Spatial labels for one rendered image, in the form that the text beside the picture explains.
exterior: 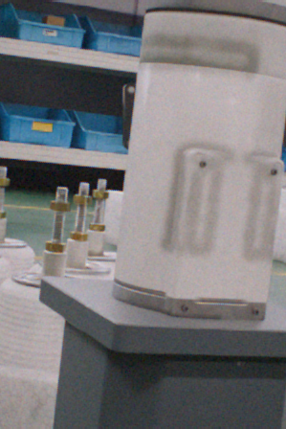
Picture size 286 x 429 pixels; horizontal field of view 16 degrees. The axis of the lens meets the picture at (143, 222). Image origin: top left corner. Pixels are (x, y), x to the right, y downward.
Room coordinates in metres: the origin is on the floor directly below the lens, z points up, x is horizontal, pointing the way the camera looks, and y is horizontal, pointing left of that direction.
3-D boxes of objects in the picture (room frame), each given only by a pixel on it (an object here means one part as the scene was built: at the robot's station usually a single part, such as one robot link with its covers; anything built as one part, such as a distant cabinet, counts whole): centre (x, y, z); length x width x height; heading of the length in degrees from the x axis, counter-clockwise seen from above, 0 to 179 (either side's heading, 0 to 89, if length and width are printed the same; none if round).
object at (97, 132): (5.95, 0.30, 0.36); 0.50 x 0.38 x 0.21; 24
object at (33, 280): (0.96, 0.08, 0.25); 0.08 x 0.08 x 0.01
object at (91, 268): (1.07, 0.07, 0.25); 0.08 x 0.08 x 0.01
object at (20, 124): (5.76, 0.69, 0.36); 0.50 x 0.38 x 0.21; 24
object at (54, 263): (0.96, 0.08, 0.26); 0.02 x 0.02 x 0.03
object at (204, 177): (0.63, -0.03, 0.39); 0.09 x 0.09 x 0.17; 23
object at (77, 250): (1.07, 0.07, 0.26); 0.02 x 0.02 x 0.03
